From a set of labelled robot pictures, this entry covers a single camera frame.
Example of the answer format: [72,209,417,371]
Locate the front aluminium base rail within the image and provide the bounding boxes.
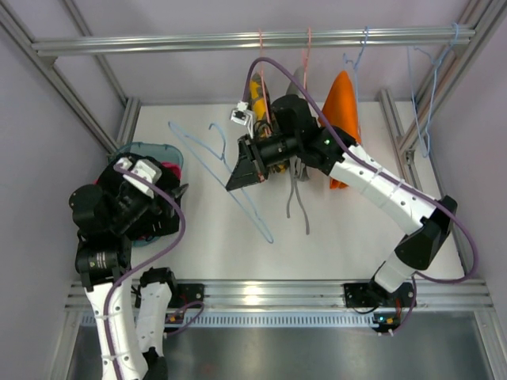
[65,279,492,312]

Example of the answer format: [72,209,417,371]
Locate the orange trousers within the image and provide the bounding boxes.
[320,70,364,191]

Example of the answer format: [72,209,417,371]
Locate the grey trousers with drawstrings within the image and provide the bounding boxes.
[286,66,311,235]

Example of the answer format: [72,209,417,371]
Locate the pink trousers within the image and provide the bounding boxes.
[94,160,184,241]

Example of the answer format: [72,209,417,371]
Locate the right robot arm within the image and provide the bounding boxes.
[225,95,457,306]

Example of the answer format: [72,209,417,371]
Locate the black trousers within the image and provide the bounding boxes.
[97,154,185,238]

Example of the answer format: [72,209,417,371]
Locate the aluminium hanging rail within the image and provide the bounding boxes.
[32,25,476,57]

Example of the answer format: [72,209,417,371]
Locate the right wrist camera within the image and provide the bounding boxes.
[230,101,257,138]

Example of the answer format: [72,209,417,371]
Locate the teal plastic bin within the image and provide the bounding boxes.
[109,141,186,249]

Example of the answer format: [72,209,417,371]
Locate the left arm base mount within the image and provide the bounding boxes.
[158,281,205,333]

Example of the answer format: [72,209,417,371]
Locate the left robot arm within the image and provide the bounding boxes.
[69,178,188,379]

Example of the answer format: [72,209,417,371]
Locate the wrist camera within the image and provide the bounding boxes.
[230,101,257,138]
[115,157,162,199]

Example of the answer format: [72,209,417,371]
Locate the blue hanger with black trousers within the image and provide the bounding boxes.
[168,121,275,244]

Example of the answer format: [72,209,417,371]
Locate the blue hanger with orange trousers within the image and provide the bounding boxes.
[342,26,370,138]

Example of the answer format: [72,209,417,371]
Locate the light blue wire hanger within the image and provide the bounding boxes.
[407,21,463,159]

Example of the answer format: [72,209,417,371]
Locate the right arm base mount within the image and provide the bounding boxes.
[343,278,417,336]

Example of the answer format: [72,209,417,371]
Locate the pink hanger with grey trousers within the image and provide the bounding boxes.
[302,27,312,89]

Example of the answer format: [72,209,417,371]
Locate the camouflage trousers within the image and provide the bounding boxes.
[247,70,288,175]

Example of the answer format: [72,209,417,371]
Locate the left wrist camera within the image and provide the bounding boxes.
[115,157,162,199]

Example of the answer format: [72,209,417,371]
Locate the slotted grey cable duct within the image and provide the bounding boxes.
[78,309,381,328]

